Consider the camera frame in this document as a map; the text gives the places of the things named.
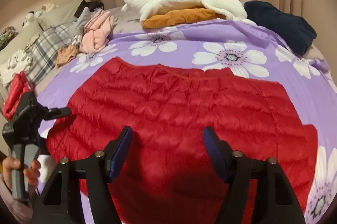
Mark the person's left forearm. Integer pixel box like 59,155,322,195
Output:
0,179,37,224

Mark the grey garment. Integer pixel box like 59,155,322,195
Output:
75,7,91,37

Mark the patterned small cloth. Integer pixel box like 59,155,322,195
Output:
25,34,40,52

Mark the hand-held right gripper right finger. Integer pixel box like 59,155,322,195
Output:
203,126,307,224

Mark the purple floral blanket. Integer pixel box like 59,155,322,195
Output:
34,19,337,224

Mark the black and white plush toy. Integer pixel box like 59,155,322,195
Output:
22,11,43,29

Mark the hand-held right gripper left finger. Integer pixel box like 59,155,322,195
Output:
31,126,133,224

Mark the beige pillow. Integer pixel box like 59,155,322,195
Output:
37,0,87,31
0,20,44,64

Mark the grey plaid pillow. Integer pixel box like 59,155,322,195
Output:
25,22,85,86

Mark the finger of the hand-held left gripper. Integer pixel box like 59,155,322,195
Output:
43,107,72,120

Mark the cream plush toy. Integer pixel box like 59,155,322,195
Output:
35,3,60,16

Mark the multicoloured knit item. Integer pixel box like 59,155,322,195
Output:
0,26,19,51

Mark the orange garment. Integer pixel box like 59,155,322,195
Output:
142,8,226,29

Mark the pink garment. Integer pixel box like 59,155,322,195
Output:
80,10,115,54

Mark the small red down jacket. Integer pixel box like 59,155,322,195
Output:
3,72,35,119

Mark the large red down jacket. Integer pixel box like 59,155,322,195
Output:
45,57,318,224

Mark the white crumpled cloth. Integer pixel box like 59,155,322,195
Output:
0,50,33,85

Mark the tan small garment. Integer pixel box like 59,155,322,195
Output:
55,45,80,68

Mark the navy garment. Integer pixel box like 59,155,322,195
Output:
243,1,317,56

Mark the person's left hand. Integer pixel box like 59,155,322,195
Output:
2,156,42,194

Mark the black garment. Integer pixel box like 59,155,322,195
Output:
74,1,104,17

